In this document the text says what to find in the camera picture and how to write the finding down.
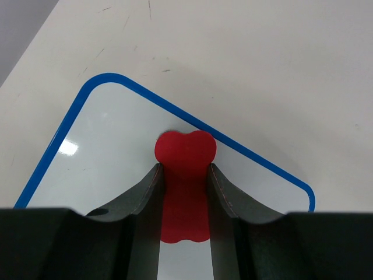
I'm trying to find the red whiteboard eraser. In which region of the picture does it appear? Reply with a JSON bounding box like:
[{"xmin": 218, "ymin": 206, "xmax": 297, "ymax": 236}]
[{"xmin": 154, "ymin": 130, "xmax": 217, "ymax": 244}]

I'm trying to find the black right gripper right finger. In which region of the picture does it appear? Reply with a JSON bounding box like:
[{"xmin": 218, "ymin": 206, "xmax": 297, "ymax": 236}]
[{"xmin": 208, "ymin": 164, "xmax": 283, "ymax": 279}]

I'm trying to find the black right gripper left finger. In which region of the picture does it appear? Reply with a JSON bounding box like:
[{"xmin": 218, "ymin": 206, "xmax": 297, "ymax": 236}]
[{"xmin": 86, "ymin": 163, "xmax": 163, "ymax": 279}]

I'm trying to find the blue framed whiteboard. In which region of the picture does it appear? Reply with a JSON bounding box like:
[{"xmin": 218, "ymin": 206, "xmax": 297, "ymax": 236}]
[{"xmin": 13, "ymin": 72, "xmax": 316, "ymax": 280}]

